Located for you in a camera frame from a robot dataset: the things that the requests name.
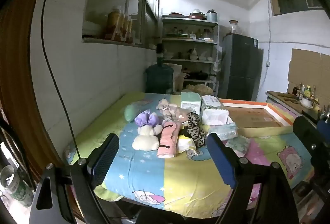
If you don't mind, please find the glass jar with brown lid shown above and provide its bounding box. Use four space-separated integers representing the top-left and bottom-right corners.
229 20 240 34

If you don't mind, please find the white sack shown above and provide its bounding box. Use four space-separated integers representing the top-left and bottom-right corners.
167 63 189 90

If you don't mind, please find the black wall cable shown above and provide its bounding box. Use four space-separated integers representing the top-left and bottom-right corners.
41 0 79 159

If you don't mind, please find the leopard print scrunchie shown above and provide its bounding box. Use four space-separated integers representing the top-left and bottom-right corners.
186 112 208 147

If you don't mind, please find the yellow and white soft packet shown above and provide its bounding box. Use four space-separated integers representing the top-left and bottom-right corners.
176 135 199 157

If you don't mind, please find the black wok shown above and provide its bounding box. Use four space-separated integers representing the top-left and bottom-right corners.
184 71 209 80

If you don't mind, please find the row of white bowls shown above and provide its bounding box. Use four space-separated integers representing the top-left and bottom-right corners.
165 49 214 61

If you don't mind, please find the brown wooden door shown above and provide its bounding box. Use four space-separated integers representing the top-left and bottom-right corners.
0 0 65 188

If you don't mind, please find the cardboard box with orange rim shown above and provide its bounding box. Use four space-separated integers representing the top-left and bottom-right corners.
219 99 298 137

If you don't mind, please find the green patterned soft packet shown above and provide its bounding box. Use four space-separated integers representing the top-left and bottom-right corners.
225 136 251 158

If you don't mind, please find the floral tissue pack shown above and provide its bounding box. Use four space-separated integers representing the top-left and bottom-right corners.
200 95 230 126

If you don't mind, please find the red flat lid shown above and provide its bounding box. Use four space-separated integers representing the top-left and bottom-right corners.
162 12 189 18

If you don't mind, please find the clear plastic bag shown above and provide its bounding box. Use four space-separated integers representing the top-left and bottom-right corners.
169 107 191 122

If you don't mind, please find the yellow lumpy bag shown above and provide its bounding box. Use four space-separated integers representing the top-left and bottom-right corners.
186 84 214 95

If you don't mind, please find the dark grey fridge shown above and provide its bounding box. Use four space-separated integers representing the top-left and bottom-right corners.
218 33 264 101

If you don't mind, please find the kitchen counter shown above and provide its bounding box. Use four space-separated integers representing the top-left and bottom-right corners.
265 90 323 124

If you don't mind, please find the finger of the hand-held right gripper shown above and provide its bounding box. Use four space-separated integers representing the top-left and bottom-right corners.
317 118 330 141
293 116 318 160

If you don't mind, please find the cardboard sheet on wall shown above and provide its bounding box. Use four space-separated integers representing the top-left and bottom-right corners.
287 48 330 94

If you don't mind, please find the metal shelf rack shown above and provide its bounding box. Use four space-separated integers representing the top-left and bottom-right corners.
161 15 219 97

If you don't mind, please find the cartoon printed blanket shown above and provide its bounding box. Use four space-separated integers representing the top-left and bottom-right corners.
63 92 316 211

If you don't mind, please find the green and white can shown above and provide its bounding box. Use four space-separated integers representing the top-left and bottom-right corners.
0 165 34 207

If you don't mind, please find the green tissue box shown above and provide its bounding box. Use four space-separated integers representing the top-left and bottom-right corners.
180 92 202 116

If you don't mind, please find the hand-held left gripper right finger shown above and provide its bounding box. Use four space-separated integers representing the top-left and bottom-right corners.
206 133 301 224

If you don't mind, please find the purple and white plush bunny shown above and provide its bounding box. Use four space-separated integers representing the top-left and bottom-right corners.
131 109 163 152

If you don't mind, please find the pale blue metal pot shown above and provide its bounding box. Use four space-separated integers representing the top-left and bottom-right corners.
206 9 219 23

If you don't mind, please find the pale floral fabric bundle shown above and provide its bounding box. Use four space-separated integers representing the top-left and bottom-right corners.
207 122 238 141

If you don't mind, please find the metal faucet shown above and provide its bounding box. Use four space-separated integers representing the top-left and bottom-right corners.
320 105 330 121

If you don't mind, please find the pink cloth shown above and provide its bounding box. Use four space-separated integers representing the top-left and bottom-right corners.
157 121 184 159

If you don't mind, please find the blue water jug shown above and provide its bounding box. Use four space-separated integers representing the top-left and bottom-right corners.
145 57 174 94

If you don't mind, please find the row of glass jars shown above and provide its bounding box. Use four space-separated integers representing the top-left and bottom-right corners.
166 26 216 41

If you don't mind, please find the mint green plush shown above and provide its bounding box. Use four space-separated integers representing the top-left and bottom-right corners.
124 103 142 122

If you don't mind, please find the stack of red pans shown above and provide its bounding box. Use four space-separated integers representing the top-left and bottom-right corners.
188 8 207 20

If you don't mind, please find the pink teddy bear toy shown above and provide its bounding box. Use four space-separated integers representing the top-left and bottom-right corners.
156 99 178 120

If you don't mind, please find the row of condiment bottles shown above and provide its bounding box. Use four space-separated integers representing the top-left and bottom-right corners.
292 82 320 103

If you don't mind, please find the white bowl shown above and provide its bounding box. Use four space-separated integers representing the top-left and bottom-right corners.
299 97 314 108

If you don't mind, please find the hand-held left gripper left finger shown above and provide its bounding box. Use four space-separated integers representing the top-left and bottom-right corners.
29 133 119 224

